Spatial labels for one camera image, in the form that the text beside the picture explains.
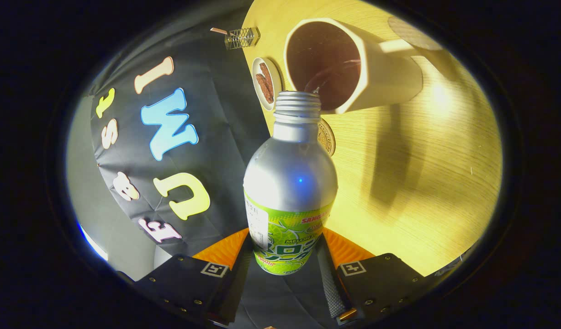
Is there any black backdrop cloth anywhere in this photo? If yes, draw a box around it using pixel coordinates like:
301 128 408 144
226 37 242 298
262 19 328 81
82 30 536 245
90 9 337 329

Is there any round brown coaster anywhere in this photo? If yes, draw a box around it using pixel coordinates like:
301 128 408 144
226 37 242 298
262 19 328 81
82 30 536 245
318 118 336 157

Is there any silver juice bottle green label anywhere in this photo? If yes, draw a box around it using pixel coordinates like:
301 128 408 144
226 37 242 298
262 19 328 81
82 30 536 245
243 90 338 276

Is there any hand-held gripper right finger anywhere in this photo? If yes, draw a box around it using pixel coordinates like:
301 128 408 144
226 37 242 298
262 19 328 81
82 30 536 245
315 228 426 326

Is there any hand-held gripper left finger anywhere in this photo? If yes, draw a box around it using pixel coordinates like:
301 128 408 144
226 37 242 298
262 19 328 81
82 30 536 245
134 228 254 326

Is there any white oval plate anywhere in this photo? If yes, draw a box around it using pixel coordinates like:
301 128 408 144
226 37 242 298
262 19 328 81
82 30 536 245
252 57 283 111

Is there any beige cup wooden handle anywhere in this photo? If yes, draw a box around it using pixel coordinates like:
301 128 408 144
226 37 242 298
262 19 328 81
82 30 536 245
283 16 444 115

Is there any wire mesh holder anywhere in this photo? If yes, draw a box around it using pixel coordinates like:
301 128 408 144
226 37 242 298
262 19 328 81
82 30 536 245
224 27 261 50

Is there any red-brown meat slice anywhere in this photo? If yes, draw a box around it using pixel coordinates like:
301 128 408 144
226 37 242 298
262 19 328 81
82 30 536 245
259 62 275 90
255 73 273 104

